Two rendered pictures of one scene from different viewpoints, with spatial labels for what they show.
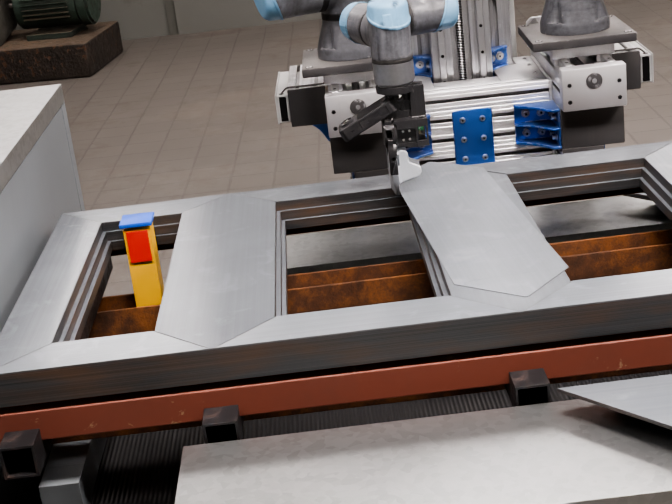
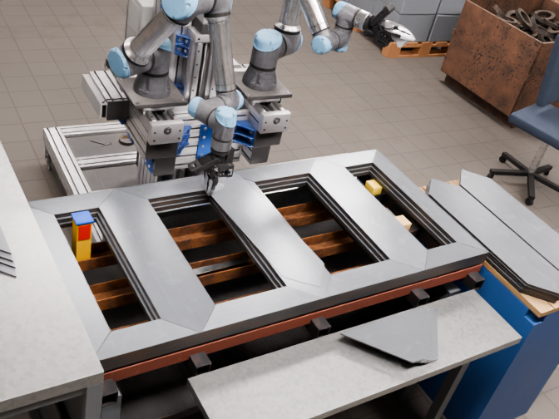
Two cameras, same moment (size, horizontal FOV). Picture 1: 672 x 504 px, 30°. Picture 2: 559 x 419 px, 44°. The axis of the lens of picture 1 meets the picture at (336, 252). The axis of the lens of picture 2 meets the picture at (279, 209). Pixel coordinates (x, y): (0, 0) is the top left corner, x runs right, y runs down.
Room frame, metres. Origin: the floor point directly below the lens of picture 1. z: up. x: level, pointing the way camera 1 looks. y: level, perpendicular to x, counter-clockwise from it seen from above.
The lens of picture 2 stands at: (0.42, 0.98, 2.40)
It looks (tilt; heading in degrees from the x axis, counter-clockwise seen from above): 36 degrees down; 322
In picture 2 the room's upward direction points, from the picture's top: 14 degrees clockwise
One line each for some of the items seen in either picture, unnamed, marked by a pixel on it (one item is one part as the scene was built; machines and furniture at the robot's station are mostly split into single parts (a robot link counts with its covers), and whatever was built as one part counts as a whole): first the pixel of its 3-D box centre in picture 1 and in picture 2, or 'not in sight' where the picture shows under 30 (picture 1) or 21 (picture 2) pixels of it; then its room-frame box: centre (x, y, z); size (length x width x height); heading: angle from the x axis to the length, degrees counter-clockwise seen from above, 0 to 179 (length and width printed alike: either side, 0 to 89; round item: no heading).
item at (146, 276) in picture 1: (146, 273); (81, 242); (2.23, 0.36, 0.78); 0.05 x 0.05 x 0.19; 0
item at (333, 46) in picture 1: (349, 31); (153, 78); (2.76, -0.09, 1.09); 0.15 x 0.15 x 0.10
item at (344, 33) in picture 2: not in sight; (338, 37); (2.55, -0.80, 1.34); 0.11 x 0.08 x 0.11; 114
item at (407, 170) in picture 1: (405, 172); (216, 187); (2.24, -0.15, 0.91); 0.06 x 0.03 x 0.09; 90
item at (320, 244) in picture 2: not in sight; (258, 260); (2.03, -0.25, 0.70); 1.66 x 0.08 x 0.05; 90
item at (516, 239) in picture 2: not in sight; (504, 231); (1.76, -1.27, 0.82); 0.80 x 0.40 x 0.06; 0
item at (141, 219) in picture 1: (137, 223); (82, 219); (2.23, 0.36, 0.88); 0.06 x 0.06 x 0.02; 0
